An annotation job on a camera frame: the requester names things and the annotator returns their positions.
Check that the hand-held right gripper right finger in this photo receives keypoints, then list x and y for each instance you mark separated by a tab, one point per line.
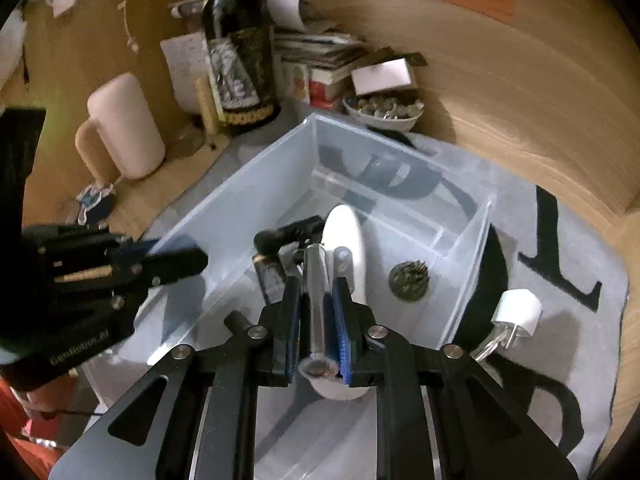
342	332

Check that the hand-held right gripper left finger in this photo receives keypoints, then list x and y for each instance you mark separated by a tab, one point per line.
290	330

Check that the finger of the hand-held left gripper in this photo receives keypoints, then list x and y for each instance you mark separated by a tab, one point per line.
180	266
160	246

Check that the silver metal cylinder tool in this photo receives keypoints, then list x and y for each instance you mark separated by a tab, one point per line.
315	300

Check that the dark round patterned disc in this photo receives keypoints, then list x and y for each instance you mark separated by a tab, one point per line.
409	281

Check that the small black tool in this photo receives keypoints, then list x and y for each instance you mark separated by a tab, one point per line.
287	234

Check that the white handheld device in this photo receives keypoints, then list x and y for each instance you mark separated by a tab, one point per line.
345	230

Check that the clear plastic storage box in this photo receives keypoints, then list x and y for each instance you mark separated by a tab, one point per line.
400	200

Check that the pink cylindrical mug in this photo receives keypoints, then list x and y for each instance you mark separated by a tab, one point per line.
127	125

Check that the red cloth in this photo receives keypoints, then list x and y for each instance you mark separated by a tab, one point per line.
27	435

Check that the yellow tube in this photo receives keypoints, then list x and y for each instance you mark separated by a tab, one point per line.
206	105

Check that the white charger plug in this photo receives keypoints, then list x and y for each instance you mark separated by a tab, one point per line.
517	310

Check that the white note paper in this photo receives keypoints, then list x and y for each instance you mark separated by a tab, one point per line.
185	65

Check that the dark wine bottle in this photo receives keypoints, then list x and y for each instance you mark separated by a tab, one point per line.
240	60

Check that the bowl of small stones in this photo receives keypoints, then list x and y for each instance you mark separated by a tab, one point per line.
382	110

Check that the stack of books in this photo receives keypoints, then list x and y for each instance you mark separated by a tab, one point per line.
320	65

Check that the white card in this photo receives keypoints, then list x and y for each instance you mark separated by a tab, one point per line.
384	76

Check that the rolled newspaper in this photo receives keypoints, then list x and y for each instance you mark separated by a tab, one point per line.
287	10

